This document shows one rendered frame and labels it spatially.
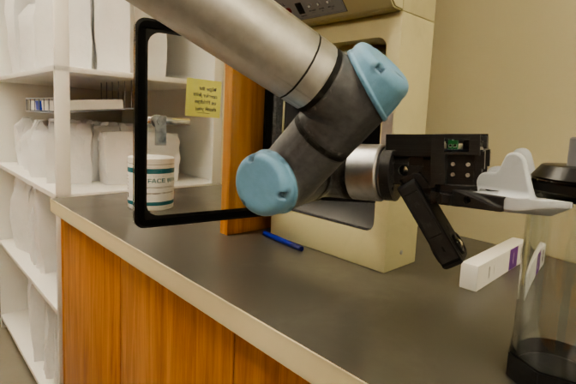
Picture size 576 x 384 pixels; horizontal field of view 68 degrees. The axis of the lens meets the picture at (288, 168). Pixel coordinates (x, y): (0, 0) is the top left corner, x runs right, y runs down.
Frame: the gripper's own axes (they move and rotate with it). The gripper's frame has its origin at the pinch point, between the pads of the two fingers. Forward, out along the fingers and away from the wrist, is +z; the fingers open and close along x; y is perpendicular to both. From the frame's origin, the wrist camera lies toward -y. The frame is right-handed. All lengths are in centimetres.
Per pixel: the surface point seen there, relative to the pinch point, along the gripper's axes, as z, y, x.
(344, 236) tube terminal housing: -36.5, -13.4, 23.4
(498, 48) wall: -14, 27, 63
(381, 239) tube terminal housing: -28.1, -12.5, 21.2
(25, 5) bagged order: -210, 65, 54
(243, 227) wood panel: -64, -16, 27
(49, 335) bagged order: -175, -76, 39
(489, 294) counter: -9.7, -19.8, 22.8
